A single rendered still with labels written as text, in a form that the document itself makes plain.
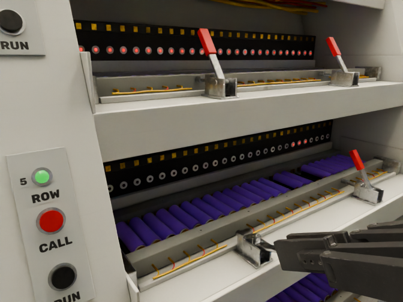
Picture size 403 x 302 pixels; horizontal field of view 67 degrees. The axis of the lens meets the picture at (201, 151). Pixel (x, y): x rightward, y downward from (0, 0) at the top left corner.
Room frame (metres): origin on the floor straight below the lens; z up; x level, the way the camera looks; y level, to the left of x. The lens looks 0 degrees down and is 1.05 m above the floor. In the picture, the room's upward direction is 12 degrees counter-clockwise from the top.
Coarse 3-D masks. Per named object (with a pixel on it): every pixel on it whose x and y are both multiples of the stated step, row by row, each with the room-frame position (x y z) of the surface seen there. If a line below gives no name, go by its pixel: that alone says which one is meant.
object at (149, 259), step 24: (288, 192) 0.48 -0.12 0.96; (312, 192) 0.50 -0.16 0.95; (240, 216) 0.41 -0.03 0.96; (264, 216) 0.43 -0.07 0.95; (288, 216) 0.44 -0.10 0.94; (168, 240) 0.36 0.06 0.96; (192, 240) 0.36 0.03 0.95; (216, 240) 0.39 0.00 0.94; (144, 264) 0.33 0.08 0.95; (168, 264) 0.35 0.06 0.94
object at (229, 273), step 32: (288, 160) 0.63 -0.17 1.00; (384, 160) 0.63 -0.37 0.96; (160, 192) 0.46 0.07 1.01; (384, 192) 0.54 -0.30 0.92; (320, 224) 0.44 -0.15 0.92; (352, 224) 0.44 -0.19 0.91; (192, 256) 0.36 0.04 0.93; (224, 256) 0.37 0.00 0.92; (128, 288) 0.26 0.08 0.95; (160, 288) 0.31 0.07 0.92; (192, 288) 0.31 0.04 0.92; (224, 288) 0.32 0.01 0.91; (256, 288) 0.34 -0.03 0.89
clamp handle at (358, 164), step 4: (352, 152) 0.51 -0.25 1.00; (356, 152) 0.52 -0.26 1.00; (352, 156) 0.52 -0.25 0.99; (356, 156) 0.51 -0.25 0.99; (356, 160) 0.51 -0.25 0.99; (360, 160) 0.51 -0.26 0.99; (356, 164) 0.51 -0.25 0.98; (360, 164) 0.51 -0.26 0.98; (356, 168) 0.51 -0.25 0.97; (360, 168) 0.51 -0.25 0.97; (360, 172) 0.51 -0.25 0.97; (364, 172) 0.51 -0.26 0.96; (364, 176) 0.51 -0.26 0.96; (364, 180) 0.51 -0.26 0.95; (368, 180) 0.51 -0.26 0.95; (368, 184) 0.50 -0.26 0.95; (368, 188) 0.50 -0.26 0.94; (372, 188) 0.51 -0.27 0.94
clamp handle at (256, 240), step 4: (256, 236) 0.35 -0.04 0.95; (260, 236) 0.35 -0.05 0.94; (256, 240) 0.35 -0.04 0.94; (256, 244) 0.35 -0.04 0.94; (260, 244) 0.35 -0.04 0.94; (264, 244) 0.35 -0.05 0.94; (268, 244) 0.34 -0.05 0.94; (260, 248) 0.34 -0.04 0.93; (264, 248) 0.34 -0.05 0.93; (268, 248) 0.33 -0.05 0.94; (272, 248) 0.33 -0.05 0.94
